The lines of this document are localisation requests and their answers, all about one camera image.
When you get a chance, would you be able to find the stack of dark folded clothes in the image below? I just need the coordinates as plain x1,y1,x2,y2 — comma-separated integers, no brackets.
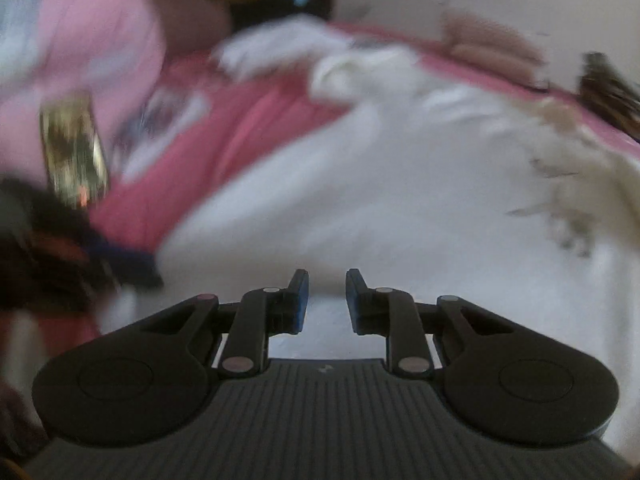
580,52,640,126

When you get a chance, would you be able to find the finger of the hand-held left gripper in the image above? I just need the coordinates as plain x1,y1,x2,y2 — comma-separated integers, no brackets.
87,240,165,291

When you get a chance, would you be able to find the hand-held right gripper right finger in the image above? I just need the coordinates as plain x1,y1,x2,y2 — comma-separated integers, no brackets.
346,268,516,378

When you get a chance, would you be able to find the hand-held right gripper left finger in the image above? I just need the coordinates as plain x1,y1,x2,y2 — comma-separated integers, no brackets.
142,268,311,378

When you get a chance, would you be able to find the white thin garment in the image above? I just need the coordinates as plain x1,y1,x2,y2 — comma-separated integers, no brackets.
215,15,351,81

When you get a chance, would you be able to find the brown pillow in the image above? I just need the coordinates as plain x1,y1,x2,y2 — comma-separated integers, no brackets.
150,0,233,51

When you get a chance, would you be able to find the pink checked folded garment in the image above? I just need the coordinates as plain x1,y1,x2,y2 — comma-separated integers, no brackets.
440,10,546,81

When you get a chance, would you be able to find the white fluffy blanket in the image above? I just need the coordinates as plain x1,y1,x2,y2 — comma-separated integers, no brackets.
97,45,640,461

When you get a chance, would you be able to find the pink floral blanket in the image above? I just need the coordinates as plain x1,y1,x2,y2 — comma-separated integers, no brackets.
0,25,640,341

